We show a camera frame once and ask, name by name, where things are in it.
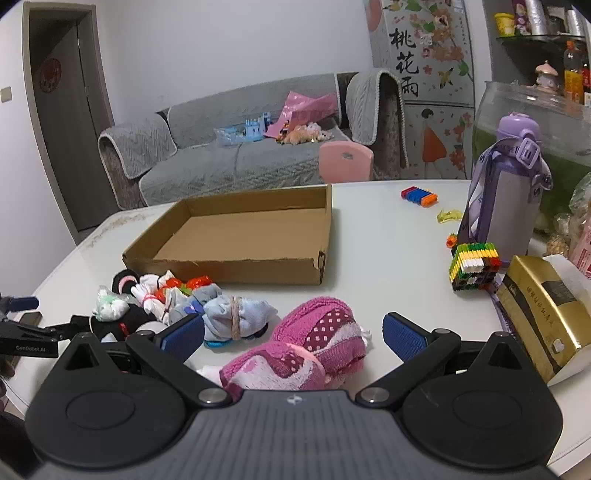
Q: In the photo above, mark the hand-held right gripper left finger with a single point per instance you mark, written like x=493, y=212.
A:
x=182, y=338

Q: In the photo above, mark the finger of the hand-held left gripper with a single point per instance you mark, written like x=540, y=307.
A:
x=69, y=328
x=21, y=303

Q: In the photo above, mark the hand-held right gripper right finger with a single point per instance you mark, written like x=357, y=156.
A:
x=406, y=339

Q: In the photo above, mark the turquoise striped sock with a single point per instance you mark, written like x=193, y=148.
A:
x=217, y=344

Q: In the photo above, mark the white and green sock bundle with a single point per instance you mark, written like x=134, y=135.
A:
x=108, y=307

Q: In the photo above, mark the grey sock bundle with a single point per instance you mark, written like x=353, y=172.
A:
x=205, y=294

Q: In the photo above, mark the colourful clown doll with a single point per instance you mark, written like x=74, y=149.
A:
x=168, y=282

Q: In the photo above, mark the orange sock bundle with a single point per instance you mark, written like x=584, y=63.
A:
x=198, y=281

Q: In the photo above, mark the black and pink sock bundle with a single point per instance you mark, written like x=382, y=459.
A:
x=122, y=279

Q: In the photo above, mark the pink dotted sock bundle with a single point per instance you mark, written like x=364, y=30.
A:
x=323, y=332
x=272, y=374

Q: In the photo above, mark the shallow cardboard box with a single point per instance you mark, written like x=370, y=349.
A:
x=258, y=230

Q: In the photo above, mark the white desktop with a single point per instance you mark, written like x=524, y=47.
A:
x=383, y=258

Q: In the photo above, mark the colourful building block toy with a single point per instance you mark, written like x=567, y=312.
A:
x=473, y=265

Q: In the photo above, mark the yellow plastic clip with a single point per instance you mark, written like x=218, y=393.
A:
x=449, y=216

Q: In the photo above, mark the gold tissue box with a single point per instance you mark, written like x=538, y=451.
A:
x=540, y=314

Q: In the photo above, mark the blue and orange block strip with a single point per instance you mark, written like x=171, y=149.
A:
x=418, y=194

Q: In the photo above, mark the dark grey door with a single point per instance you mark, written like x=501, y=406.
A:
x=64, y=138

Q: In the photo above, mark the purple water bottle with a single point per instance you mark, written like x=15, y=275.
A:
x=503, y=198

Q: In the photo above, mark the grey sofa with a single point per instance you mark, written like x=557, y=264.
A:
x=221, y=166

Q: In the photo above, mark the pink plastic chair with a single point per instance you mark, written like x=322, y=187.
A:
x=344, y=161

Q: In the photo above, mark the pink packet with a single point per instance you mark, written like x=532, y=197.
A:
x=582, y=251

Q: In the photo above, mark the clear plastic bag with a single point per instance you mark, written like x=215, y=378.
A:
x=227, y=137

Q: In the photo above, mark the clear snack bag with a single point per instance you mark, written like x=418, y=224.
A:
x=579, y=203

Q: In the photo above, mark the blue toy castle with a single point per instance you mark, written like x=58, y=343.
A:
x=254, y=129

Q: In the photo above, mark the red round door decoration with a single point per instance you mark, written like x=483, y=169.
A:
x=50, y=76

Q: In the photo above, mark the plush toy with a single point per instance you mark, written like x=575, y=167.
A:
x=300, y=134

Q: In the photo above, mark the glass fish bowl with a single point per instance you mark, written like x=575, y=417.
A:
x=568, y=152

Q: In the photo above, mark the fridge with flower stickers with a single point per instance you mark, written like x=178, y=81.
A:
x=425, y=92

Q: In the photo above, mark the pink teapot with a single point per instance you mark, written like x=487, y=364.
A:
x=547, y=76

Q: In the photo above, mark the orange drink bottle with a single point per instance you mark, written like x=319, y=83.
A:
x=573, y=74

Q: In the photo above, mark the yellow tub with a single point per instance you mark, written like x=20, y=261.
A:
x=504, y=24

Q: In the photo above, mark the silver foil roll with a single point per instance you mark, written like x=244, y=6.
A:
x=539, y=16

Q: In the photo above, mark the wall light switch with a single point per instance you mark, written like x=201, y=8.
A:
x=5, y=94

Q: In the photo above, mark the glass wall shelf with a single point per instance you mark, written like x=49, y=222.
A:
x=545, y=40

